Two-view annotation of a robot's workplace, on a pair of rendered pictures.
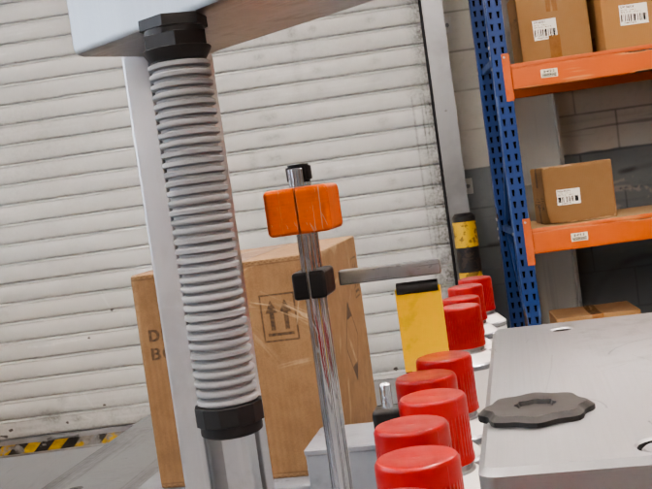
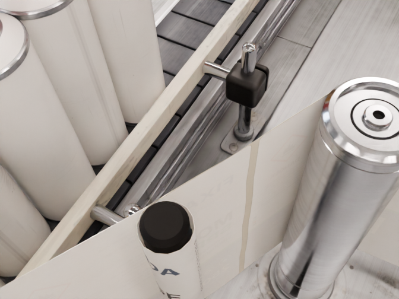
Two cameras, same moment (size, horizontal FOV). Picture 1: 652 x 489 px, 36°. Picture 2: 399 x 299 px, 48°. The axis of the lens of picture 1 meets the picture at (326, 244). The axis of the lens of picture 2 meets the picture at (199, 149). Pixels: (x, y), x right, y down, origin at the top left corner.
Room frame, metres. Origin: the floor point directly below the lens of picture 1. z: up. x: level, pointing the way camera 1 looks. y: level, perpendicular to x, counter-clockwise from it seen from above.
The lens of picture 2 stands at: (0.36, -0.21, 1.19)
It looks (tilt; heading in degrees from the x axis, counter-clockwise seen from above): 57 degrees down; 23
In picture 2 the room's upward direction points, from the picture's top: 5 degrees counter-clockwise
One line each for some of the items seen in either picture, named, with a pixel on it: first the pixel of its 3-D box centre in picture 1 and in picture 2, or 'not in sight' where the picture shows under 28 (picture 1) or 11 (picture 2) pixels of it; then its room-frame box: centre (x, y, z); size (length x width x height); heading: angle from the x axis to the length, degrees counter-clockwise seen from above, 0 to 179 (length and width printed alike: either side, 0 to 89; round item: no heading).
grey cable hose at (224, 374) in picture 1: (203, 227); not in sight; (0.50, 0.06, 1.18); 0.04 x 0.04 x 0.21
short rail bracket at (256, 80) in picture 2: not in sight; (246, 94); (0.61, -0.15, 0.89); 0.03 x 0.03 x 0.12; 79
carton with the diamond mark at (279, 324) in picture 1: (266, 350); not in sight; (1.35, 0.10, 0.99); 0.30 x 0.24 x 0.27; 170
